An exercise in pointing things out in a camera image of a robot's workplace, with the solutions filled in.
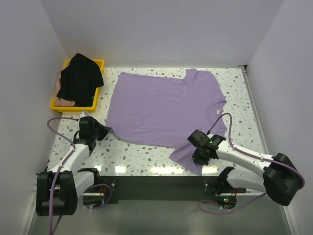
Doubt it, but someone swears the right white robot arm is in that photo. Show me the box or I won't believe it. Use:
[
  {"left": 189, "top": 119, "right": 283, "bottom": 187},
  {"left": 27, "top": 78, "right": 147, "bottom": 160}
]
[{"left": 188, "top": 130, "right": 304, "bottom": 206}]

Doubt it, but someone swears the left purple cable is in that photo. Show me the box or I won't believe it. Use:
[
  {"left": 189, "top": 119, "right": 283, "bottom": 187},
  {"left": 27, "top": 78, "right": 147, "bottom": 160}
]
[{"left": 46, "top": 117, "right": 80, "bottom": 235}]

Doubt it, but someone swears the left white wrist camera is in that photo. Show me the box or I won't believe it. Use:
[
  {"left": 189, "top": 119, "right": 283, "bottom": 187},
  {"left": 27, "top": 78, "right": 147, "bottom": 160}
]
[{"left": 78, "top": 110, "right": 89, "bottom": 119}]

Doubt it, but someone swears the pink t shirt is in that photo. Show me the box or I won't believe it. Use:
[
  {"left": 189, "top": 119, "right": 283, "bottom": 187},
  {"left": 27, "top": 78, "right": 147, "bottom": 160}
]
[{"left": 54, "top": 75, "right": 75, "bottom": 107}]

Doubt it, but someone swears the purple t shirt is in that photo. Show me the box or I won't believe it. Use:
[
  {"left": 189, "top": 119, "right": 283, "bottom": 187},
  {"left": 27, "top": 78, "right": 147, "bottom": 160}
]
[{"left": 106, "top": 69, "right": 227, "bottom": 175}]

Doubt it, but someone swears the yellow plastic bin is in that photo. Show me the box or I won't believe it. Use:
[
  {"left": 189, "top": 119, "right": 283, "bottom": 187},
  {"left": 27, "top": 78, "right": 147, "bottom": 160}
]
[{"left": 50, "top": 59, "right": 105, "bottom": 113}]

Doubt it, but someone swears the black t shirt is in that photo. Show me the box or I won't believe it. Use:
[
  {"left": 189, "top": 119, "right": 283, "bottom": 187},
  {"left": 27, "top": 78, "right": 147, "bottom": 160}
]
[{"left": 57, "top": 53, "right": 104, "bottom": 107}]

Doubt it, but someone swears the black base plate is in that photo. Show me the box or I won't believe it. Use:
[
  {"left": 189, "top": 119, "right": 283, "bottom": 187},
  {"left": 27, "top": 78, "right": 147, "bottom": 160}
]
[{"left": 72, "top": 175, "right": 246, "bottom": 205}]

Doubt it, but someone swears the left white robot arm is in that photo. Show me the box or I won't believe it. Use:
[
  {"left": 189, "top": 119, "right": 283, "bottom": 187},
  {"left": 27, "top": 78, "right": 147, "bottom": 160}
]
[{"left": 36, "top": 116, "right": 111, "bottom": 216}]

